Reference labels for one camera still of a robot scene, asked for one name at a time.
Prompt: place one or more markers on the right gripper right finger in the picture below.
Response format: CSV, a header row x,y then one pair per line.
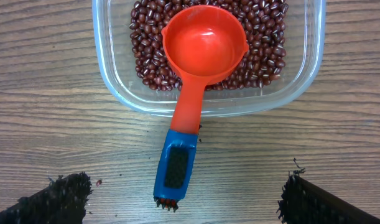
x,y
305,203

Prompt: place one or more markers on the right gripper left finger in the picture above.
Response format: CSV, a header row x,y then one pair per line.
x,y
62,202

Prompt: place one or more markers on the red beans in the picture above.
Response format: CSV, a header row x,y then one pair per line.
x,y
262,21

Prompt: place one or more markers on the red measuring scoop blue handle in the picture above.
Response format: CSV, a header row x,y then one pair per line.
x,y
203,44

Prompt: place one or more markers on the clear plastic bean container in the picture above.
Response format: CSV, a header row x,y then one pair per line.
x,y
304,43

